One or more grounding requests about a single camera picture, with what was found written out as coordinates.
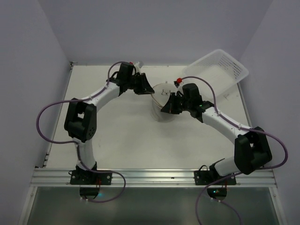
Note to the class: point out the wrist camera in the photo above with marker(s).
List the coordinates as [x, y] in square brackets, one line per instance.
[178, 82]
[138, 65]

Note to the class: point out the aluminium mounting rail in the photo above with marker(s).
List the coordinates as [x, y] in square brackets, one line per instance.
[153, 178]

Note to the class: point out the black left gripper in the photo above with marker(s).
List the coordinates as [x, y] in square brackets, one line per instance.
[139, 82]

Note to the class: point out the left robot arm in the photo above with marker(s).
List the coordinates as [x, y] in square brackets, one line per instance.
[81, 117]

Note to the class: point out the white plastic mesh basket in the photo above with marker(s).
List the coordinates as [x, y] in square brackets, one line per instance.
[219, 69]

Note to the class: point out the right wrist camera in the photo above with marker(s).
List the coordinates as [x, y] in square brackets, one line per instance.
[178, 82]

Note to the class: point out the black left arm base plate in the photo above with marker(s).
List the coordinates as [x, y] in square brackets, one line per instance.
[83, 177]

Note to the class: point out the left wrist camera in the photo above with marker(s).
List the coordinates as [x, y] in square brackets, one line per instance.
[138, 65]

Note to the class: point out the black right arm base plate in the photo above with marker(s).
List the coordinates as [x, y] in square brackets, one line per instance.
[204, 176]

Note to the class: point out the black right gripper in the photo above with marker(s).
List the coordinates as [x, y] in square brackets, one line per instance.
[176, 103]

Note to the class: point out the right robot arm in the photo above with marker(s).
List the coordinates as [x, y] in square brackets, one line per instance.
[251, 147]

